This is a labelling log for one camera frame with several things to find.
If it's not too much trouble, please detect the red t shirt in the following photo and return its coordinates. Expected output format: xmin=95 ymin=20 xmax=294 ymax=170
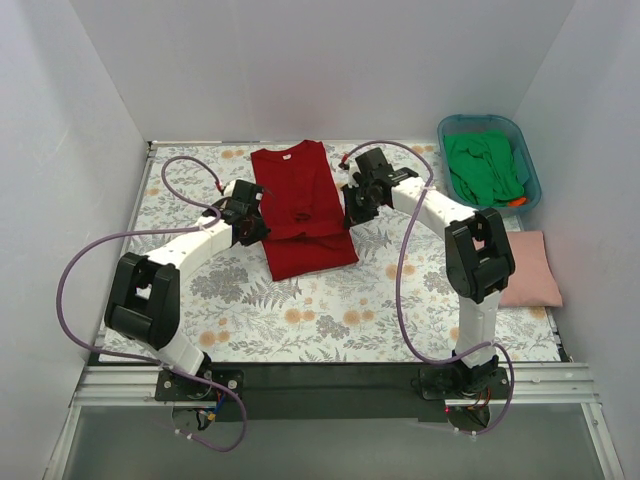
xmin=251 ymin=140 xmax=358 ymax=281

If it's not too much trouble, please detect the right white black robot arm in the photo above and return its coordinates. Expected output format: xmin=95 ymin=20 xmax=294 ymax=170
xmin=341 ymin=148 xmax=515 ymax=398

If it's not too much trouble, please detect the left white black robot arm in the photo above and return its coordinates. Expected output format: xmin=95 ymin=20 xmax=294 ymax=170
xmin=104 ymin=180 xmax=270 ymax=400

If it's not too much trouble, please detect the floral table mat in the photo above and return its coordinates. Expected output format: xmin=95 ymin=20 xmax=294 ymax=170
xmin=97 ymin=143 xmax=561 ymax=364

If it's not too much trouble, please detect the green t shirt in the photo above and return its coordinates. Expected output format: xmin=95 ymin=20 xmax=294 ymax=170
xmin=444 ymin=130 xmax=525 ymax=207

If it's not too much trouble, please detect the teal plastic bin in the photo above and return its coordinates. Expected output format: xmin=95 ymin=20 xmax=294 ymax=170
xmin=437 ymin=114 xmax=542 ymax=217

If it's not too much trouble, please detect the orange cloth item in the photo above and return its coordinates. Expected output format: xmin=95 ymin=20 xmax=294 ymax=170
xmin=507 ymin=196 xmax=528 ymax=208

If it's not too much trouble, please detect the folded pink t shirt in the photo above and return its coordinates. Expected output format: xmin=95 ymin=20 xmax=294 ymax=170
xmin=500 ymin=231 xmax=563 ymax=307

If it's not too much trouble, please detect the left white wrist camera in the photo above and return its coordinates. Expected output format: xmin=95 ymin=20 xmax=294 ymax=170
xmin=219 ymin=180 xmax=237 ymax=197

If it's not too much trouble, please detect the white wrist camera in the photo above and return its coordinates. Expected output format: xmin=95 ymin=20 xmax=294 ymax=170
xmin=219 ymin=180 xmax=237 ymax=197
xmin=338 ymin=154 xmax=359 ymax=185

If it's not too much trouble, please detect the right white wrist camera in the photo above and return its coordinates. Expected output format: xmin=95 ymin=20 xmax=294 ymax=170
xmin=338 ymin=154 xmax=359 ymax=185

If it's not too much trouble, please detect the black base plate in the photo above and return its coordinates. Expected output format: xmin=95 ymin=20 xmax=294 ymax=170
xmin=154 ymin=362 xmax=516 ymax=422

